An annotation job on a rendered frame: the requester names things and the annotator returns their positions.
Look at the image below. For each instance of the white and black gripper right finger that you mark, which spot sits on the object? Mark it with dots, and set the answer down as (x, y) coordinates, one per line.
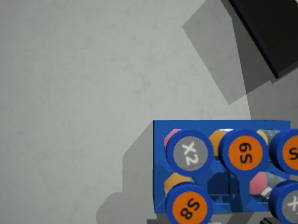
(270, 220)

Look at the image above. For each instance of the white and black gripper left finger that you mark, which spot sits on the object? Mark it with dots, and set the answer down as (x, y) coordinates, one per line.
(152, 221)

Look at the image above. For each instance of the blue tube rack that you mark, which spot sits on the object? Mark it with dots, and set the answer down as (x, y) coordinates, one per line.
(229, 192)

